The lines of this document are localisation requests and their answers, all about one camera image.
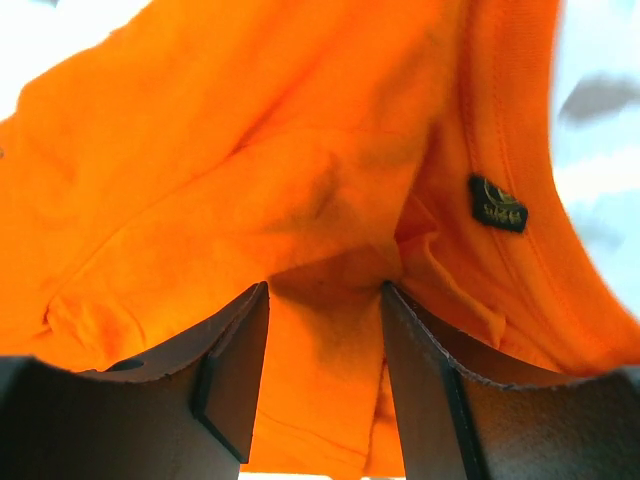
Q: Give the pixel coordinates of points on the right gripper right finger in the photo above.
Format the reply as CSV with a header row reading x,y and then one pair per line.
x,y
467,411

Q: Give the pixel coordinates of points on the orange t-shirt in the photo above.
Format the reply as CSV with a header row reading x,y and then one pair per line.
x,y
324,147

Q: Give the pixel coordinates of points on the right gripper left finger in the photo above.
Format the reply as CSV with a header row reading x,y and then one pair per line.
x,y
184,409

